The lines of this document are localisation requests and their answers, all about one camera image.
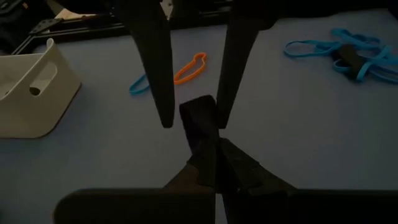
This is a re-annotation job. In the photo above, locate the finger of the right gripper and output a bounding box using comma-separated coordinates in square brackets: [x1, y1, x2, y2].
[119, 2, 175, 129]
[216, 15, 275, 129]

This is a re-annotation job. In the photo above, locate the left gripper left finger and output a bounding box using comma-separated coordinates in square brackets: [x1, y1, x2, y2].
[52, 138, 217, 224]

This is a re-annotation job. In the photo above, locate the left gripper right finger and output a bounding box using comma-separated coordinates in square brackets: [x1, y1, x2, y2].
[217, 138, 398, 224]

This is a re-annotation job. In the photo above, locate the orange rubber band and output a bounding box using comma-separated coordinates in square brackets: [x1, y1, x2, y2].
[173, 52, 208, 86]

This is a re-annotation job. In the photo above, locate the wide black rubber band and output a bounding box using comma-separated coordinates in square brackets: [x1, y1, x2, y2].
[331, 43, 368, 80]
[179, 95, 220, 187]

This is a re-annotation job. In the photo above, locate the blue table mat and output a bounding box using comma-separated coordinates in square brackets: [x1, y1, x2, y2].
[0, 7, 398, 224]

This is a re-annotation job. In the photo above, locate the white plastic basket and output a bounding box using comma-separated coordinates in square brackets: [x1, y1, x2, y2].
[0, 37, 82, 139]

